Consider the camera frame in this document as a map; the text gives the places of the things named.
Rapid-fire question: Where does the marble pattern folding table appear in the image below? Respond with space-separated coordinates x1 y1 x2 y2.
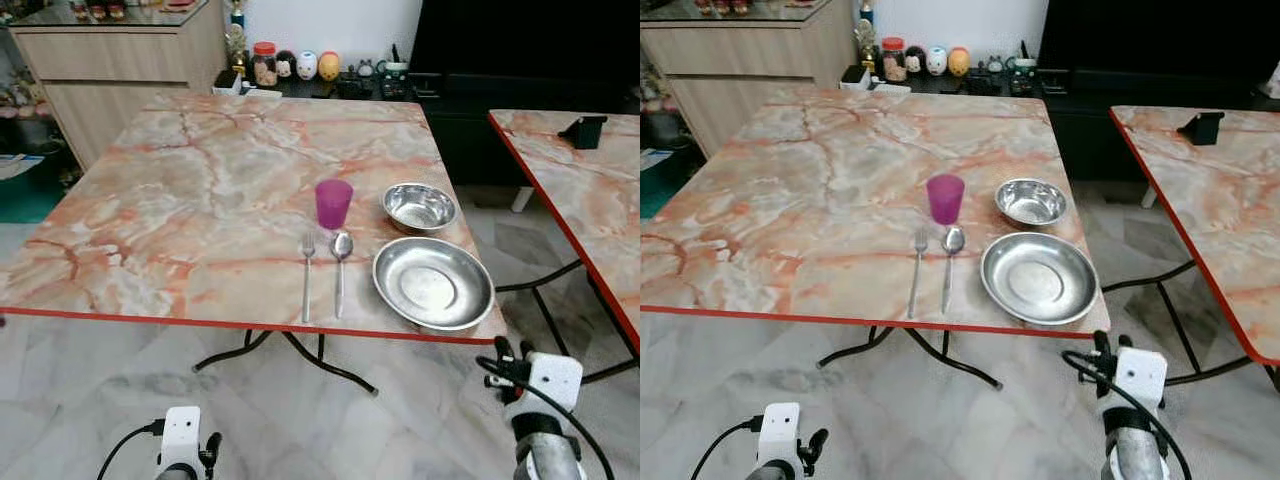
640 88 1113 390
488 108 641 386
0 93 509 396
1108 104 1280 393

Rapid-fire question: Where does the gold trophy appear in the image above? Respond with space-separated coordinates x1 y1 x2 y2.
224 0 250 77
854 0 879 73

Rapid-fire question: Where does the steel fork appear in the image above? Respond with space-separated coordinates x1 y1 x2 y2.
301 233 316 324
908 228 928 320

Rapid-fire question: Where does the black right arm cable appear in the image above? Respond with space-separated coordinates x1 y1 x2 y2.
1062 350 1194 480
476 355 616 480

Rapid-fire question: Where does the large steel plate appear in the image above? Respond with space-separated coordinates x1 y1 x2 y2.
372 237 496 332
980 232 1101 327

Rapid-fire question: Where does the small black stand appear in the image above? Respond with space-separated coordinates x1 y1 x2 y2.
558 115 609 151
1177 111 1226 147

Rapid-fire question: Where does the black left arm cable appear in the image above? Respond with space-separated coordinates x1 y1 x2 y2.
690 417 761 480
97 422 164 480

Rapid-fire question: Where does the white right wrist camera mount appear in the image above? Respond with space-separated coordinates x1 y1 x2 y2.
1098 345 1170 407
503 351 585 413

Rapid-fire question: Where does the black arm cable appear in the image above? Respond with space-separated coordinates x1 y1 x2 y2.
690 417 761 480
476 355 616 480
97 422 164 480
1062 350 1194 480

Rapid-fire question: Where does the purple plastic cup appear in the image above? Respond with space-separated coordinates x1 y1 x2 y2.
926 174 966 226
315 179 354 231

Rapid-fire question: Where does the light wooden cabinet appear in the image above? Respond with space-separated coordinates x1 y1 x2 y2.
8 0 230 171
640 0 859 158

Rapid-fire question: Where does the teal floor mat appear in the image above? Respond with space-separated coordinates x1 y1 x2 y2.
640 150 679 219
0 160 63 224

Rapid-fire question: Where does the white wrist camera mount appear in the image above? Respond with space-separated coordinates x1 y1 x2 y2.
158 406 202 473
755 402 802 469
503 351 585 413
1098 345 1170 407

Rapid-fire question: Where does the black television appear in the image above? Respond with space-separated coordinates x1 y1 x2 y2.
410 0 641 77
1038 0 1280 73

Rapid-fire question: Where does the small steel bowl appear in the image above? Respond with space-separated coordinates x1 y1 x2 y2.
995 178 1069 227
383 183 459 233

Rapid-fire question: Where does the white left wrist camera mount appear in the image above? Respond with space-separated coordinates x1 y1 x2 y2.
158 406 202 473
755 402 802 469

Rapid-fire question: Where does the steel spoon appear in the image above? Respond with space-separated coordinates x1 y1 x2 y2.
940 226 966 315
331 231 354 320

